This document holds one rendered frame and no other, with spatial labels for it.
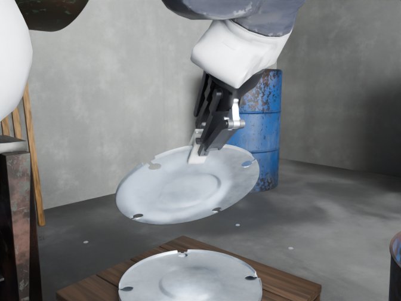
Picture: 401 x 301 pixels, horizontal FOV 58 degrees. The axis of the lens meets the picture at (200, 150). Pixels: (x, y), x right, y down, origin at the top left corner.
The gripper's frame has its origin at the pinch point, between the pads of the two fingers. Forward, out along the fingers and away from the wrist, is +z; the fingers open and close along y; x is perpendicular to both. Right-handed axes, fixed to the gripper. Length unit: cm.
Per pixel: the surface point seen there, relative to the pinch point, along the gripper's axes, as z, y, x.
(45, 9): 12, 53, 25
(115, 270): 37.1, -6.9, 11.5
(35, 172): 136, 85, 37
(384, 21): 82, 181, -232
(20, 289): 43, -6, 31
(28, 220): 32.7, 5.5, 29.2
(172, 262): 34.2, -7.9, -1.1
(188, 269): 30.0, -11.2, -3.2
